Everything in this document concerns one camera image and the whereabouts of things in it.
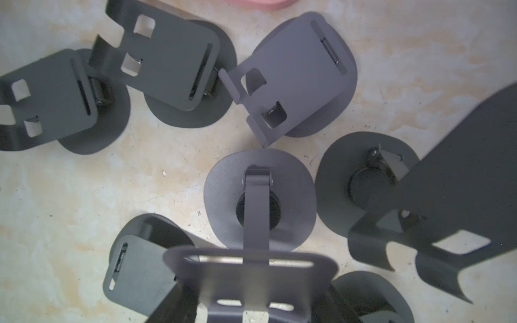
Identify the purple phone stand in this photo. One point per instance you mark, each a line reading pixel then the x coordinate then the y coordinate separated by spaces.
pixel 261 204
pixel 298 80

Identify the dark green phone stand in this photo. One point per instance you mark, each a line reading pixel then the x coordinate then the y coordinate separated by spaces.
pixel 62 98
pixel 372 298
pixel 456 207
pixel 175 62
pixel 137 277

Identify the pink tray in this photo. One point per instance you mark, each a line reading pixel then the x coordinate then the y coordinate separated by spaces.
pixel 264 4

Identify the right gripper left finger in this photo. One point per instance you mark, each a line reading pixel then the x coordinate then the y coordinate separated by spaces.
pixel 180 305

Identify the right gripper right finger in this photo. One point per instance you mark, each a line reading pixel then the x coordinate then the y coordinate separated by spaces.
pixel 331 306

